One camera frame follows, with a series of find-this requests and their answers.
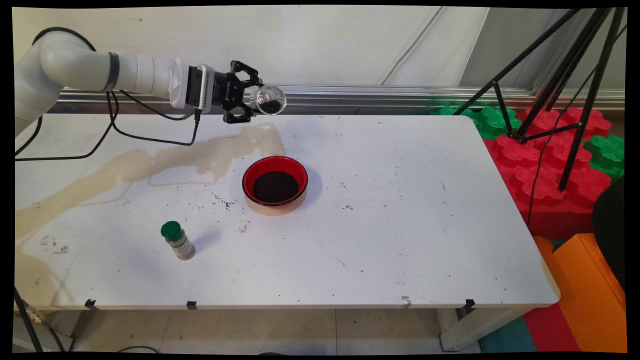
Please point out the red and black bowl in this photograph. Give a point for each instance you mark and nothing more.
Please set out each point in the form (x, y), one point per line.
(265, 167)

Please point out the black tape piece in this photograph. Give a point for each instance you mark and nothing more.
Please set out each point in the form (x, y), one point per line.
(469, 306)
(192, 305)
(90, 303)

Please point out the clear jar with black seeds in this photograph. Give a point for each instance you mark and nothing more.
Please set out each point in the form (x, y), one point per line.
(270, 102)

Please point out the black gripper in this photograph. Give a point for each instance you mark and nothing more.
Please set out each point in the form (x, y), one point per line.
(224, 92)

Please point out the spice jar with green cap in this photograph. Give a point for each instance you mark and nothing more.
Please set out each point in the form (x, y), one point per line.
(180, 245)

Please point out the aluminium wall rail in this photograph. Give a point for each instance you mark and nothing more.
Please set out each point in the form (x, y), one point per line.
(375, 97)

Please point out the white table leg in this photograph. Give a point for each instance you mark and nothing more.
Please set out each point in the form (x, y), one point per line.
(465, 330)
(55, 330)

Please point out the black seeds pile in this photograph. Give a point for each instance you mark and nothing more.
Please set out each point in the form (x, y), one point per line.
(275, 187)

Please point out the green foam block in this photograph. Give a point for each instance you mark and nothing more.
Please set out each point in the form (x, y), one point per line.
(492, 122)
(607, 155)

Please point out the black tripod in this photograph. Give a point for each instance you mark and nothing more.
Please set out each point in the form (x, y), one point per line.
(595, 87)

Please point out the red foam block stack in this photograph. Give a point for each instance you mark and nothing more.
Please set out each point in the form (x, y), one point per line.
(545, 190)

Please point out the red foam mat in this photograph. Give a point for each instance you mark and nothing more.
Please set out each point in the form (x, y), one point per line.
(550, 330)

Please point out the orange foam mat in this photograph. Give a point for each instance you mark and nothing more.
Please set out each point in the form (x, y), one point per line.
(585, 300)

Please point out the teal foam mat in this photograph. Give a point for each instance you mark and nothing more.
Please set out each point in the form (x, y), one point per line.
(507, 340)

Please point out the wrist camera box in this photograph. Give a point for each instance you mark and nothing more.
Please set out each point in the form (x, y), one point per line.
(200, 87)

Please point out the black rounded object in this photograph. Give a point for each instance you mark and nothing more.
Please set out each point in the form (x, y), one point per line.
(612, 230)

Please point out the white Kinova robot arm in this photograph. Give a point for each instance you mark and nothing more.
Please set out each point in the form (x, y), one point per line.
(75, 65)

